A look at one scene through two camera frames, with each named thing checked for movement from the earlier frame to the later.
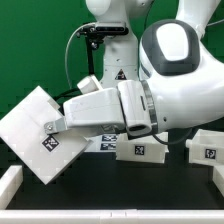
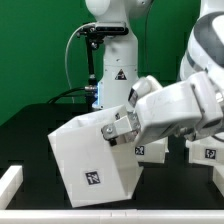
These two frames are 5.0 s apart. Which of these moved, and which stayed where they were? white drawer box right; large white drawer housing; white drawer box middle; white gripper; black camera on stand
Moved: white gripper; large white drawer housing
Stayed: black camera on stand; white drawer box right; white drawer box middle
